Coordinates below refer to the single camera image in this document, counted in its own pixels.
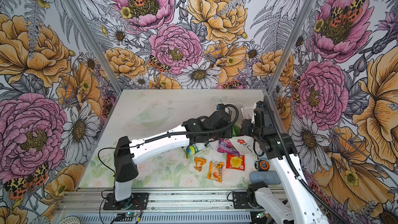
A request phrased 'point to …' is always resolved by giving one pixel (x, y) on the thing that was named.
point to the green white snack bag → (193, 149)
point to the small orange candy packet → (199, 162)
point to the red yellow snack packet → (235, 162)
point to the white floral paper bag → (244, 144)
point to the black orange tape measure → (264, 165)
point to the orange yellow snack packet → (215, 170)
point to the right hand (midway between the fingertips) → (245, 128)
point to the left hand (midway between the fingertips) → (230, 132)
